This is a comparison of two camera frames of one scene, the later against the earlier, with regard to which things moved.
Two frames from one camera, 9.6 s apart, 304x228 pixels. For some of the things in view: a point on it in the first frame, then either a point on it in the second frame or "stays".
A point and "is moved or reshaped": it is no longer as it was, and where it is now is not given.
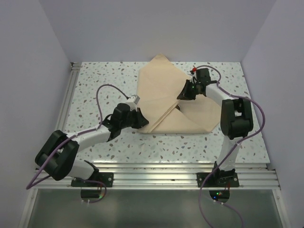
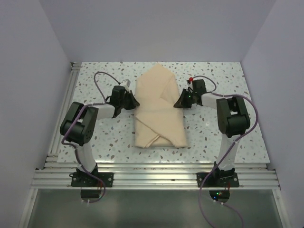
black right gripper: [185, 94] -> [181, 103]
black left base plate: [107, 178] stays
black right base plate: [213, 181] stays
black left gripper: [141, 120] -> [134, 103]
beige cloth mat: [160, 83] is moved or reshaped
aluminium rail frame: [252, 175] stays
